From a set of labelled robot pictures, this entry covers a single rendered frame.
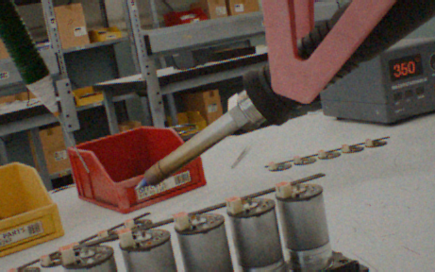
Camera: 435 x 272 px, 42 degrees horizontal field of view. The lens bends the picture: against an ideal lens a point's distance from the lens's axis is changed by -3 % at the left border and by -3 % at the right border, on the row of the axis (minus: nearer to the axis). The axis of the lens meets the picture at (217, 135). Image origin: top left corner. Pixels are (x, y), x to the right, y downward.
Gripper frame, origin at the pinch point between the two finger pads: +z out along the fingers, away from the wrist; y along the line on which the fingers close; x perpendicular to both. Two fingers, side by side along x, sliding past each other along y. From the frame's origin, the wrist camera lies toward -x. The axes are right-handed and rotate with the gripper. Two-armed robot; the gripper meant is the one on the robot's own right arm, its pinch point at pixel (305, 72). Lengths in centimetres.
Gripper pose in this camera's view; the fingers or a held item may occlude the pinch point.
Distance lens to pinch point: 21.9
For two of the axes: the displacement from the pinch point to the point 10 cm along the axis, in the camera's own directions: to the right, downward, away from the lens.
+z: -2.6, 9.0, 3.5
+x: 8.9, 3.6, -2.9
